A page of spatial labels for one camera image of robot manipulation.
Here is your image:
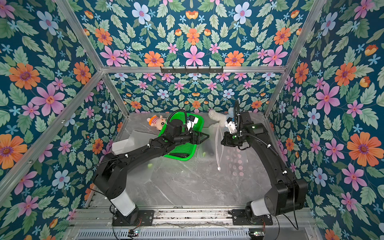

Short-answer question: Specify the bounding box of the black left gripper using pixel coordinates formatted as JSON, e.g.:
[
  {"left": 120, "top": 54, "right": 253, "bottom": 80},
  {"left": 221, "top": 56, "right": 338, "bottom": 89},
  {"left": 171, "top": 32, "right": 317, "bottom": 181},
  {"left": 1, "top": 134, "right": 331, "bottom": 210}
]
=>
[{"left": 171, "top": 129, "right": 209, "bottom": 146}]

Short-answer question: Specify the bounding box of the green plastic basket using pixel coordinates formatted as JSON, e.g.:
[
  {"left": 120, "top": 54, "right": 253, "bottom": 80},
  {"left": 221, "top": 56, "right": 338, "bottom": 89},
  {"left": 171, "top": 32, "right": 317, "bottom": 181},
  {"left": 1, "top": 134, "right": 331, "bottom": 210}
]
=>
[{"left": 159, "top": 109, "right": 204, "bottom": 161}]

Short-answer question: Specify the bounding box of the clear zip-top bag pink zipper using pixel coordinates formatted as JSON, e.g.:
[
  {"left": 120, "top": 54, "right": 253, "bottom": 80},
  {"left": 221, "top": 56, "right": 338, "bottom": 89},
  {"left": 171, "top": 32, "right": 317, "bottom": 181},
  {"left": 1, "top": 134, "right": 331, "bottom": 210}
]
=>
[{"left": 215, "top": 126, "right": 224, "bottom": 172}]

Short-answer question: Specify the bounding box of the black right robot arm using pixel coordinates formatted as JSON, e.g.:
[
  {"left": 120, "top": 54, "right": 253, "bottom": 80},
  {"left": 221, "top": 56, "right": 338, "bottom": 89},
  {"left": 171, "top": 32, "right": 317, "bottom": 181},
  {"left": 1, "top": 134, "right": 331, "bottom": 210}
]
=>
[{"left": 221, "top": 112, "right": 308, "bottom": 220}]

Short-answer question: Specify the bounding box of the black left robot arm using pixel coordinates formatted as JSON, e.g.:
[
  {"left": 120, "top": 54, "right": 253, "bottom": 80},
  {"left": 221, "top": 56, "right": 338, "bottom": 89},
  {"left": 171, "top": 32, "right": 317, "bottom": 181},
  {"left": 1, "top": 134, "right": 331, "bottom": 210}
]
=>
[{"left": 93, "top": 120, "right": 209, "bottom": 217}]

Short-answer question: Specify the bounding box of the white teddy bear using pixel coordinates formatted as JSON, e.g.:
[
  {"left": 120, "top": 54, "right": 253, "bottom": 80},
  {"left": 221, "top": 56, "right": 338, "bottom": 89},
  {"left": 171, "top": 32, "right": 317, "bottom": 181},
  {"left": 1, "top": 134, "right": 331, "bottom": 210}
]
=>
[{"left": 209, "top": 107, "right": 234, "bottom": 127}]

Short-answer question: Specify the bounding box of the cartoon doll head toy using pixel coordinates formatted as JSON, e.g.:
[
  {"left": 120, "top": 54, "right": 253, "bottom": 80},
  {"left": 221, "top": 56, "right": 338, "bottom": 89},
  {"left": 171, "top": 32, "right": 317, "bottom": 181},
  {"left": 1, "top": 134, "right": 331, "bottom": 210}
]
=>
[{"left": 147, "top": 115, "right": 167, "bottom": 131}]

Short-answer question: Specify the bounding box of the white plastic box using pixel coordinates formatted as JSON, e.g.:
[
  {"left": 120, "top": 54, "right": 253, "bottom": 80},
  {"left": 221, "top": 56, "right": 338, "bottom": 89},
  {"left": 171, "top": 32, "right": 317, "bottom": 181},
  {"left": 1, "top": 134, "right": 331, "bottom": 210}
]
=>
[{"left": 111, "top": 140, "right": 128, "bottom": 155}]

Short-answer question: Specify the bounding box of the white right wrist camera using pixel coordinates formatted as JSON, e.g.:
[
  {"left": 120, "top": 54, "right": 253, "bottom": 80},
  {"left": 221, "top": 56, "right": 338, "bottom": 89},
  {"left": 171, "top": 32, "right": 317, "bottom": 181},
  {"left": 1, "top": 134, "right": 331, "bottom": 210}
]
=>
[{"left": 225, "top": 119, "right": 237, "bottom": 134}]

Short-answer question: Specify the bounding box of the black hook rail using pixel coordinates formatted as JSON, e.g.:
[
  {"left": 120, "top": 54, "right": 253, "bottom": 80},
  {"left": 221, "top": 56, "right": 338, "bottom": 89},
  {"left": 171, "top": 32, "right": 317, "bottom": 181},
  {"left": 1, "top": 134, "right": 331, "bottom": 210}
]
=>
[{"left": 160, "top": 67, "right": 224, "bottom": 74}]

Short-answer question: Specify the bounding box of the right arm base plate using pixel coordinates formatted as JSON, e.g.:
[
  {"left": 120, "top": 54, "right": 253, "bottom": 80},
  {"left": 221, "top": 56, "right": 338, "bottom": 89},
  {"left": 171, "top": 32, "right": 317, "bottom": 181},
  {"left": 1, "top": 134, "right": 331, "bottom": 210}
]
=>
[{"left": 228, "top": 209, "right": 273, "bottom": 226}]

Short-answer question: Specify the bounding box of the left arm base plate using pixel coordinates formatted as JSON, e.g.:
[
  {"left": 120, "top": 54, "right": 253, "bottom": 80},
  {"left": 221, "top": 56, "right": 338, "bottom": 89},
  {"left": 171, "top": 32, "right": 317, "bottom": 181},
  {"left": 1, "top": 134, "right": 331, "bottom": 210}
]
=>
[{"left": 112, "top": 210, "right": 155, "bottom": 228}]

